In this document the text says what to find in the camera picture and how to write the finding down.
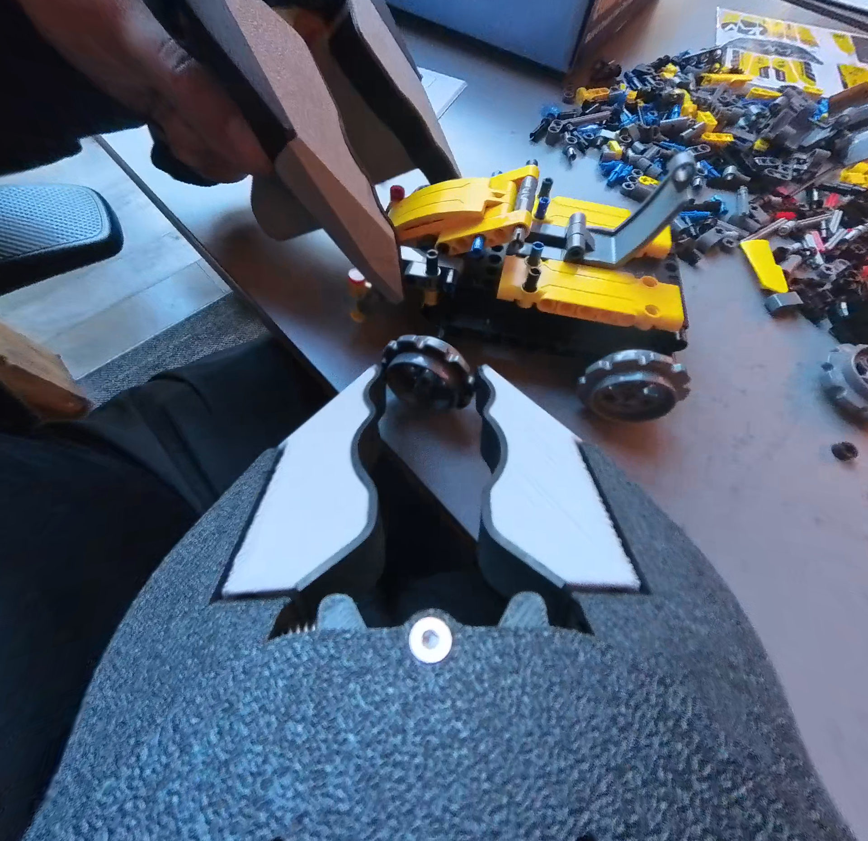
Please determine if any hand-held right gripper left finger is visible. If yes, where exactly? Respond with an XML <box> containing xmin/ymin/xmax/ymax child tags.
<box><xmin>220</xmin><ymin>365</ymin><xmax>389</xmax><ymax>611</ymax></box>

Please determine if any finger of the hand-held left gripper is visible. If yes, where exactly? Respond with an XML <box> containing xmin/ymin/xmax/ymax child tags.
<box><xmin>329</xmin><ymin>0</ymin><xmax>462</xmax><ymax>184</ymax></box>
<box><xmin>216</xmin><ymin>0</ymin><xmax>406</xmax><ymax>306</ymax></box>

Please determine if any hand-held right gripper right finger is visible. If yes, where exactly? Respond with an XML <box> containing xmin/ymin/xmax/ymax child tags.
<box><xmin>478</xmin><ymin>365</ymin><xmax>642</xmax><ymax>596</ymax></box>

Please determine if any yellow toy vehicle model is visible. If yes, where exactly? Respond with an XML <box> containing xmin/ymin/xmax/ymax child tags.
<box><xmin>347</xmin><ymin>151</ymin><xmax>701</xmax><ymax>364</ymax></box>

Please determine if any grey desk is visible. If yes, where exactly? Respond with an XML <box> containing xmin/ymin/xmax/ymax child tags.
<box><xmin>95</xmin><ymin>0</ymin><xmax>868</xmax><ymax>815</ymax></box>

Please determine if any person's left hand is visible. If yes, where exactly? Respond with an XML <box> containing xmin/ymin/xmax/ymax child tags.
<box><xmin>7</xmin><ymin>0</ymin><xmax>275</xmax><ymax>187</ymax></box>

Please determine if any blue cardboard kit box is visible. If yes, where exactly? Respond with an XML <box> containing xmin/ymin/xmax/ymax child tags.
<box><xmin>369</xmin><ymin>0</ymin><xmax>672</xmax><ymax>74</ymax></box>

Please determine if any person's dark clothing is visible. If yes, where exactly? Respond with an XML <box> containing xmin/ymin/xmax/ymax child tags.
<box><xmin>0</xmin><ymin>339</ymin><xmax>333</xmax><ymax>841</ymax></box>

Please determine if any black office chair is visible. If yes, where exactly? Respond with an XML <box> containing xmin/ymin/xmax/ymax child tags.
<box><xmin>0</xmin><ymin>183</ymin><xmax>125</xmax><ymax>296</ymax></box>

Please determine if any pile of small building pieces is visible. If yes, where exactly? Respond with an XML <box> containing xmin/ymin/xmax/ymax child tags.
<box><xmin>529</xmin><ymin>44</ymin><xmax>868</xmax><ymax>343</ymax></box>

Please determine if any wooden furniture block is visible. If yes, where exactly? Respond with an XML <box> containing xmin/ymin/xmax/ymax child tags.
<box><xmin>0</xmin><ymin>322</ymin><xmax>92</xmax><ymax>421</ymax></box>

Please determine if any yellow curved panel piece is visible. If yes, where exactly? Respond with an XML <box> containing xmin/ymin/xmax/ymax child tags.
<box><xmin>739</xmin><ymin>239</ymin><xmax>791</xmax><ymax>294</ymax></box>

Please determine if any yellow sticker sheet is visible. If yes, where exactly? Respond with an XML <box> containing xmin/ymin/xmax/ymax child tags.
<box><xmin>715</xmin><ymin>7</ymin><xmax>868</xmax><ymax>99</ymax></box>

